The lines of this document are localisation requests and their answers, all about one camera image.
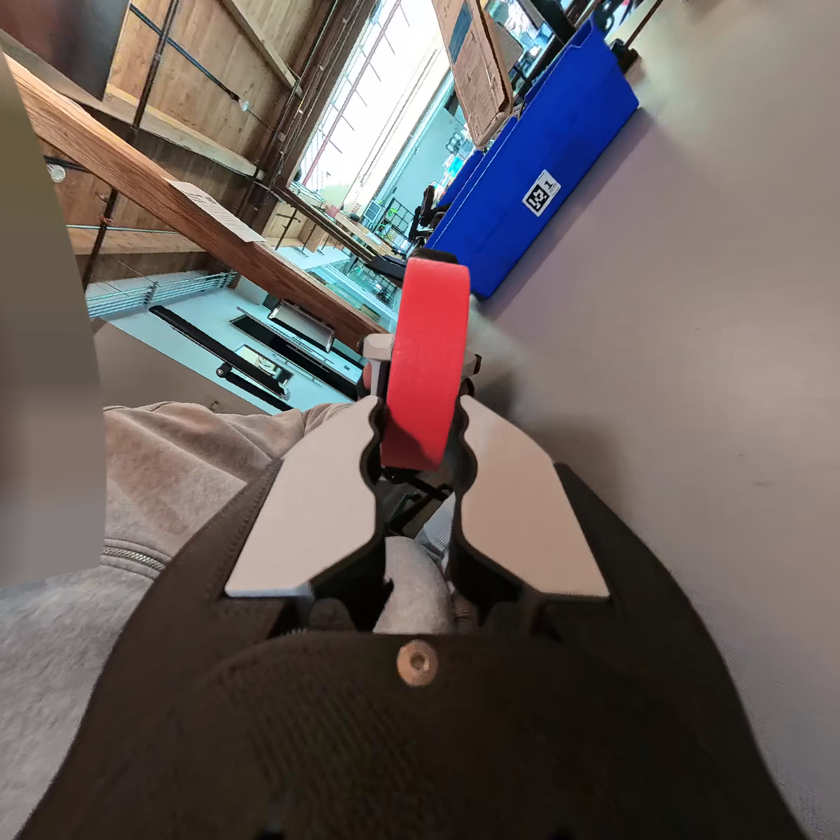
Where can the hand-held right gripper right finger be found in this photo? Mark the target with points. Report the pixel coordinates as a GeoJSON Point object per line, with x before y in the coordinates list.
{"type": "Point", "coordinates": [525, 512]}

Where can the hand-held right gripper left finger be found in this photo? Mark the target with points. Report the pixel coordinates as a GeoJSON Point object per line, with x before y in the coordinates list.
{"type": "Point", "coordinates": [308, 505]}

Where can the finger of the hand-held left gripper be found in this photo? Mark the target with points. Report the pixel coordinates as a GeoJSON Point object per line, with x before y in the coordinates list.
{"type": "Point", "coordinates": [377, 346]}
{"type": "Point", "coordinates": [471, 367]}

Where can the red tape roll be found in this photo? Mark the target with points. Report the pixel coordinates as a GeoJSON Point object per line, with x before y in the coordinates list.
{"type": "Point", "coordinates": [423, 361]}

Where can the black office chair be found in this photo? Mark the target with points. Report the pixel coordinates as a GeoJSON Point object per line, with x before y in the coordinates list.
{"type": "Point", "coordinates": [423, 213]}

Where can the blue plastic bin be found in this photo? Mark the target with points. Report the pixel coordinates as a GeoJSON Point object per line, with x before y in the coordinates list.
{"type": "Point", "coordinates": [544, 164]}
{"type": "Point", "coordinates": [463, 177]}

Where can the person's grey zip hoodie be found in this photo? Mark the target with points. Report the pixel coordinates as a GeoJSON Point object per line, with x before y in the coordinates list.
{"type": "Point", "coordinates": [197, 459]}

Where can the large window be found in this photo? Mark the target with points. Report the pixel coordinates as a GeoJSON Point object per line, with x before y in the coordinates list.
{"type": "Point", "coordinates": [374, 98]}

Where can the brown cardboard box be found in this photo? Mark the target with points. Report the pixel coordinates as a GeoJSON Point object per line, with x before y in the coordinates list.
{"type": "Point", "coordinates": [476, 65]}

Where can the white paper label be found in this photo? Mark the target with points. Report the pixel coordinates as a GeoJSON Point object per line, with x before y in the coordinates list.
{"type": "Point", "coordinates": [216, 210]}

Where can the dark brown wooden beam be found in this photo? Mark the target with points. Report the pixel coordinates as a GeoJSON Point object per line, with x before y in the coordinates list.
{"type": "Point", "coordinates": [164, 203]}

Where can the black clamp stand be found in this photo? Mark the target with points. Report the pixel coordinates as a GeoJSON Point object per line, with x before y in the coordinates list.
{"type": "Point", "coordinates": [627, 58]}

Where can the black ceiling light rail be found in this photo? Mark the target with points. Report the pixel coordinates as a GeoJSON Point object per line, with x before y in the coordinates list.
{"type": "Point", "coordinates": [197, 336]}

